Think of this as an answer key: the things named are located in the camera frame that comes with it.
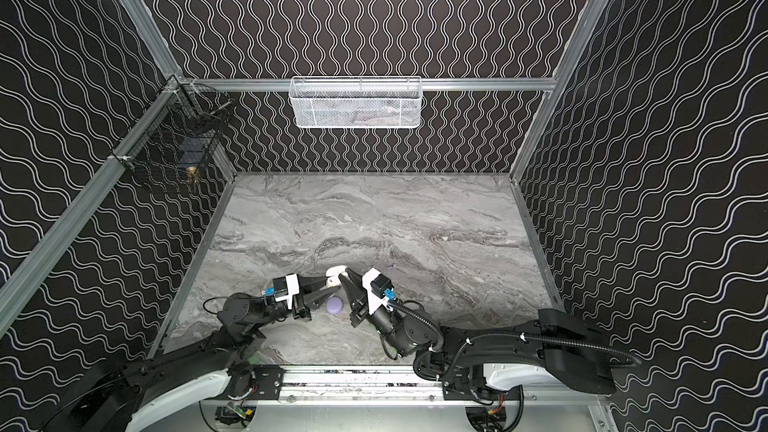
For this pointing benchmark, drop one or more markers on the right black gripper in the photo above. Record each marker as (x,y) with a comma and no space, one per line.
(360,304)

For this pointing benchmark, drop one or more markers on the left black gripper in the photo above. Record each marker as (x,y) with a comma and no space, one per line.
(303,304)

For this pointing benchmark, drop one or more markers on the beige earbud charging case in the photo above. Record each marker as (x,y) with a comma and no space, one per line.
(333,275)

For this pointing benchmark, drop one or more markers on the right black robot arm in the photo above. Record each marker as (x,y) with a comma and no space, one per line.
(480,363)

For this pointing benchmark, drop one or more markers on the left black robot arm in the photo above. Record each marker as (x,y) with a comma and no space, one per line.
(130,396)

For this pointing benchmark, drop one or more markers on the purple round charging case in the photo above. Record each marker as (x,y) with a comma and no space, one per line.
(334,305)

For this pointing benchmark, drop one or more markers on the brass knob in basket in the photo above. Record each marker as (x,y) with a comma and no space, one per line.
(192,175)

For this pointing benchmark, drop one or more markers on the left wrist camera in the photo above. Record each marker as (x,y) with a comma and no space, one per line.
(284,289)

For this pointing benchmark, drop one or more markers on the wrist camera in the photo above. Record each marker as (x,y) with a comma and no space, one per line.
(379,290)
(284,289)

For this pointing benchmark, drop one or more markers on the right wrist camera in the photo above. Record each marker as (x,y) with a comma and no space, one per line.
(379,290)

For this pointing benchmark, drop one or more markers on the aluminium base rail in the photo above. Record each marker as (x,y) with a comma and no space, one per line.
(379,385)

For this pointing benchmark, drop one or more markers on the white wire mesh basket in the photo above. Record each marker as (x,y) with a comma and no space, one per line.
(356,102)

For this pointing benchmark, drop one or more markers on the black wire basket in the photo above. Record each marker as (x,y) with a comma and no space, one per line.
(186,133)

